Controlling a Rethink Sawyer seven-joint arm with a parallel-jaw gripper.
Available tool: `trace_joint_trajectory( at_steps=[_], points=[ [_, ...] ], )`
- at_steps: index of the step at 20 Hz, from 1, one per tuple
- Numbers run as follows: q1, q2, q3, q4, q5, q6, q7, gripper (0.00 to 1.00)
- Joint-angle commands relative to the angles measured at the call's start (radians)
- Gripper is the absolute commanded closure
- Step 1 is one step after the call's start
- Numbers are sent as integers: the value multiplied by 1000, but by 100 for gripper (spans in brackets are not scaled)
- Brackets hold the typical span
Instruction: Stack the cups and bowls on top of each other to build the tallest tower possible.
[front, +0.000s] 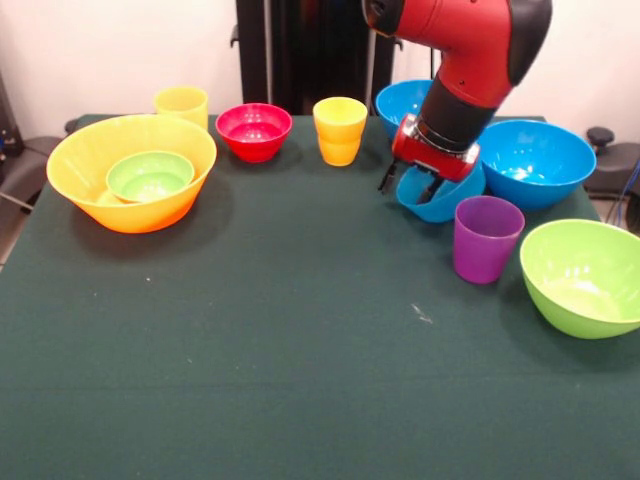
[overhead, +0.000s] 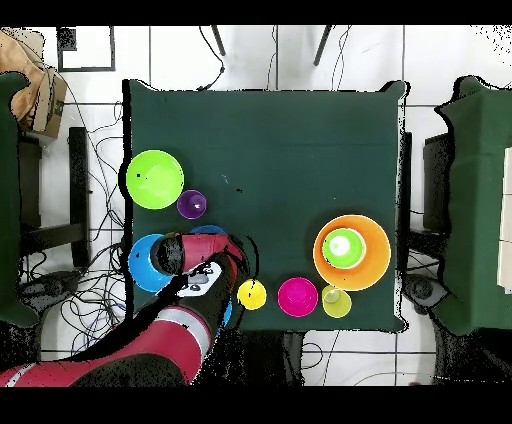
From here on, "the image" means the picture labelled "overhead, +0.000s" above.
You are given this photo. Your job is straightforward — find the cardboard box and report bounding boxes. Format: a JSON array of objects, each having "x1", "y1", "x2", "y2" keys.
[{"x1": 0, "y1": 27, "x2": 68, "y2": 139}]

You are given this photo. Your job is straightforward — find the tangle of floor cables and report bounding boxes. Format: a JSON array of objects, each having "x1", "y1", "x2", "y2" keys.
[{"x1": 17, "y1": 91, "x2": 133, "y2": 361}]

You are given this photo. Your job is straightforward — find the small blue ridged bowl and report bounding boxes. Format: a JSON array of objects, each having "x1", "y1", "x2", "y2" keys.
[{"x1": 189, "y1": 224, "x2": 228, "y2": 236}]

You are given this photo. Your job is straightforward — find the black robot pedestal leg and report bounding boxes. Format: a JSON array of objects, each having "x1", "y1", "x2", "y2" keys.
[
  {"x1": 401, "y1": 271, "x2": 451, "y2": 317},
  {"x1": 19, "y1": 269, "x2": 83, "y2": 309}
]

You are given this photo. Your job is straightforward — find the dark green tablecloth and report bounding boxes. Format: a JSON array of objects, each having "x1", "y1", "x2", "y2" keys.
[{"x1": 121, "y1": 78, "x2": 410, "y2": 334}]

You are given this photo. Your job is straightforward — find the large blue bowl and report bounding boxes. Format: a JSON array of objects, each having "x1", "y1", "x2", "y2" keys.
[
  {"x1": 217, "y1": 299, "x2": 234, "y2": 334},
  {"x1": 127, "y1": 233, "x2": 174, "y2": 294}
]

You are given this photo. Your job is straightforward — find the small green bowl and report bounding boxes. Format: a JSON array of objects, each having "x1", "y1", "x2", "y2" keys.
[{"x1": 322, "y1": 227, "x2": 367, "y2": 270}]

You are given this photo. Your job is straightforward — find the large green bowl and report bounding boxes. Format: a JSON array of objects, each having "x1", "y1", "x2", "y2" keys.
[{"x1": 125, "y1": 149, "x2": 186, "y2": 211}]

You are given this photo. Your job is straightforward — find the black floor stand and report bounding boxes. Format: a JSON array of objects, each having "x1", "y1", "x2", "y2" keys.
[{"x1": 17, "y1": 126, "x2": 92, "y2": 269}]

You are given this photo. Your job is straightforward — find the purple cup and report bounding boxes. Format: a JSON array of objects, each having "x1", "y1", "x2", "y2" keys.
[{"x1": 176, "y1": 189, "x2": 208, "y2": 221}]

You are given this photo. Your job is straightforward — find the large orange bowl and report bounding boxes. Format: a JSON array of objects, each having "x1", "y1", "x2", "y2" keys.
[{"x1": 312, "y1": 214, "x2": 392, "y2": 292}]

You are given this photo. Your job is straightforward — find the black box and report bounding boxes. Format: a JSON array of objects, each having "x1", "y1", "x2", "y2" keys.
[{"x1": 422, "y1": 133, "x2": 455, "y2": 233}]

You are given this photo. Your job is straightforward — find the green cloth side table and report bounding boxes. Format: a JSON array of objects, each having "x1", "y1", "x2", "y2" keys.
[
  {"x1": 0, "y1": 71, "x2": 40, "y2": 330},
  {"x1": 434, "y1": 75, "x2": 512, "y2": 336}
]

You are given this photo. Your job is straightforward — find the black square floor frame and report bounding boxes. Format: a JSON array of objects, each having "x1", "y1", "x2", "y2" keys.
[{"x1": 56, "y1": 25, "x2": 117, "y2": 74}]

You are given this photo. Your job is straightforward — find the black floor cable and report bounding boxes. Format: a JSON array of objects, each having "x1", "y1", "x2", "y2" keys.
[{"x1": 197, "y1": 25, "x2": 226, "y2": 92}]

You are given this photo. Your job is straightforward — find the translucent yellow-green cup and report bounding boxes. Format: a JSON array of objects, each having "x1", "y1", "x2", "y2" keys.
[{"x1": 320, "y1": 284, "x2": 353, "y2": 319}]

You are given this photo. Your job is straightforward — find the small red bowl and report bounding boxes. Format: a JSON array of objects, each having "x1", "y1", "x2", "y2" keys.
[{"x1": 277, "y1": 276, "x2": 320, "y2": 319}]

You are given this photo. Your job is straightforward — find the yellow cup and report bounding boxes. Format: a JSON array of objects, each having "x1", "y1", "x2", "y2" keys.
[{"x1": 236, "y1": 278, "x2": 268, "y2": 312}]

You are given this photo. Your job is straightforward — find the black tripod leg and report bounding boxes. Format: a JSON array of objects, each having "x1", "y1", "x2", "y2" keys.
[
  {"x1": 210, "y1": 25, "x2": 227, "y2": 57},
  {"x1": 313, "y1": 25, "x2": 333, "y2": 67}
]

